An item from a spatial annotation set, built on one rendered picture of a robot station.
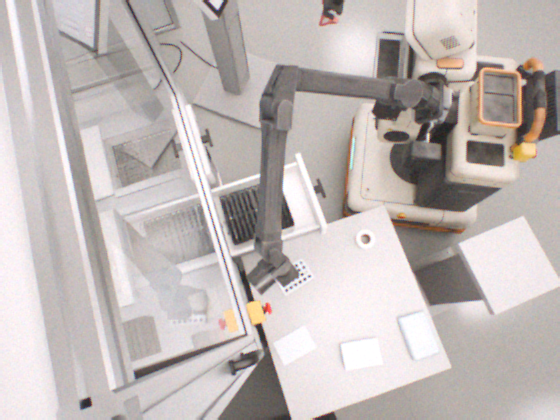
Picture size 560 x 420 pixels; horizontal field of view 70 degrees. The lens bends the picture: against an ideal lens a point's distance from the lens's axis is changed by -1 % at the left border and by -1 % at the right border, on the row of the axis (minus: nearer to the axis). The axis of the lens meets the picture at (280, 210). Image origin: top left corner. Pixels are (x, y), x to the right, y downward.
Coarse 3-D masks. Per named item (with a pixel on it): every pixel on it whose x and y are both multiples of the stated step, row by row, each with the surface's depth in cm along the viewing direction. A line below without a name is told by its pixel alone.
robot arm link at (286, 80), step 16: (272, 80) 98; (288, 80) 94; (304, 80) 97; (320, 80) 100; (336, 80) 102; (352, 80) 104; (368, 80) 106; (384, 80) 108; (416, 80) 109; (272, 96) 97; (288, 96) 96; (352, 96) 106; (368, 96) 108; (384, 96) 109; (400, 96) 109; (416, 96) 111; (272, 112) 95
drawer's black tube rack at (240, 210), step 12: (252, 192) 145; (228, 204) 146; (240, 204) 146; (252, 204) 143; (228, 216) 145; (240, 216) 142; (252, 216) 141; (240, 228) 140; (252, 228) 140; (240, 240) 139
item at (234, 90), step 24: (216, 24) 191; (240, 24) 207; (216, 48) 210; (240, 48) 220; (216, 72) 255; (240, 72) 235; (264, 72) 254; (216, 96) 251; (240, 96) 250; (240, 120) 247
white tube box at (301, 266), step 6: (294, 264) 147; (300, 264) 150; (306, 264) 147; (300, 270) 149; (300, 276) 146; (306, 276) 146; (312, 276) 146; (276, 282) 148; (294, 282) 145; (300, 282) 149; (306, 282) 145; (282, 288) 145; (288, 288) 145; (294, 288) 145
